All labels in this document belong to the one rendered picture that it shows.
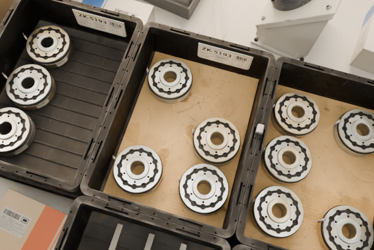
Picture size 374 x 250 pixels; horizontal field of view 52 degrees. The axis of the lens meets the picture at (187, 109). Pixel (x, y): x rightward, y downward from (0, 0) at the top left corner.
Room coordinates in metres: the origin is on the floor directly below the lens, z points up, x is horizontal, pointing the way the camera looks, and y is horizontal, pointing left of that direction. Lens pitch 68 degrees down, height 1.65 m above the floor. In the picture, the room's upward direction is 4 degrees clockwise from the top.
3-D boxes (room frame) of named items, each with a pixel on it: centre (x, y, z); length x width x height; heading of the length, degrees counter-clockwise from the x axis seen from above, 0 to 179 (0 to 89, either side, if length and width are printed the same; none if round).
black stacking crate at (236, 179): (0.27, 0.00, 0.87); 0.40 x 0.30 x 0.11; 167
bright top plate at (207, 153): (0.25, -0.07, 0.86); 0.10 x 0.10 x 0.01
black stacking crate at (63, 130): (0.34, 0.30, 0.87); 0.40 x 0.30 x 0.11; 167
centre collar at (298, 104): (0.33, -0.25, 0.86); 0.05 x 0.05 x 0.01
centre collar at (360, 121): (0.30, -0.39, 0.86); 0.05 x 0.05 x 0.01
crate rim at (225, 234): (0.27, 0.00, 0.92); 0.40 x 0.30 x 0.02; 167
